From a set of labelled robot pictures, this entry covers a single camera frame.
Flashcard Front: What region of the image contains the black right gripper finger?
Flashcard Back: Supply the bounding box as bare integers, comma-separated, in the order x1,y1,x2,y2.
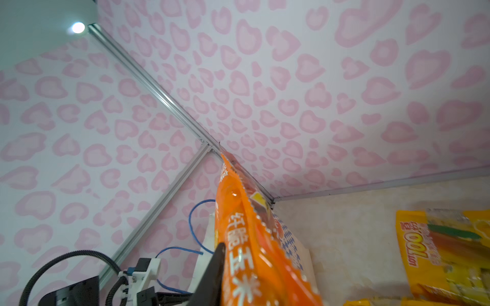
192,242,226,306

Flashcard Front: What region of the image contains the orange corn snack bag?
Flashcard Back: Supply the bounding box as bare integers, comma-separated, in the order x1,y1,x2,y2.
214,150,323,305

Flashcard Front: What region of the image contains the checkered paper bag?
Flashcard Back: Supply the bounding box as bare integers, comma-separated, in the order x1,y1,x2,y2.
154,198,319,306

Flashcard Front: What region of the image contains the yellow fruit candy bag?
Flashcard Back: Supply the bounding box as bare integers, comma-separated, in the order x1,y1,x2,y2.
395,209,489,305

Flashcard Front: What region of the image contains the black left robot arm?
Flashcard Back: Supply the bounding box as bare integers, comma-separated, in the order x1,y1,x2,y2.
38,276,100,306

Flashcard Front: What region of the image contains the yellow candy bag far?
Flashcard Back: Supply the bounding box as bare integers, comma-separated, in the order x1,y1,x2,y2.
343,297,454,306

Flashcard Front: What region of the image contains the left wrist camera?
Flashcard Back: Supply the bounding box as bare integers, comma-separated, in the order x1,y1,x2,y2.
118,258,161,305

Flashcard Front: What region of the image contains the aluminium diagonal frame bar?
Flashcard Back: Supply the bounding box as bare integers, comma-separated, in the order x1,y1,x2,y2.
94,142,221,291

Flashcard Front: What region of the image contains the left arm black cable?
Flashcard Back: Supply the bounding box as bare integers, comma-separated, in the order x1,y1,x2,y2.
18,250,129,306

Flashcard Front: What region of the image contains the aluminium frame post left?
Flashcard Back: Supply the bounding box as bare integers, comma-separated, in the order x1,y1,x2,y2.
87,22,276,205

